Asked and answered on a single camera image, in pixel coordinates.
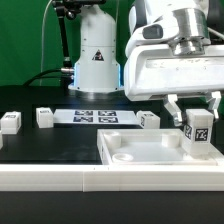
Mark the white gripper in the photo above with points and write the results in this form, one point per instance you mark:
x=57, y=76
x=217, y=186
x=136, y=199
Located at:
x=152, y=71

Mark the white square tabletop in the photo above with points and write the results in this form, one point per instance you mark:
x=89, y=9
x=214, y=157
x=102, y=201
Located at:
x=150, y=147

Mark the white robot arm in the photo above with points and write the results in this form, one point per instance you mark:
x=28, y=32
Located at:
x=181, y=24

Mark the black camera stand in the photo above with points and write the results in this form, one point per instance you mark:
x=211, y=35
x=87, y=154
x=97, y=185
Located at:
x=69, y=9

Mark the white sheet with tags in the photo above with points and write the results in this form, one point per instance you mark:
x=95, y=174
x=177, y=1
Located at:
x=78, y=116

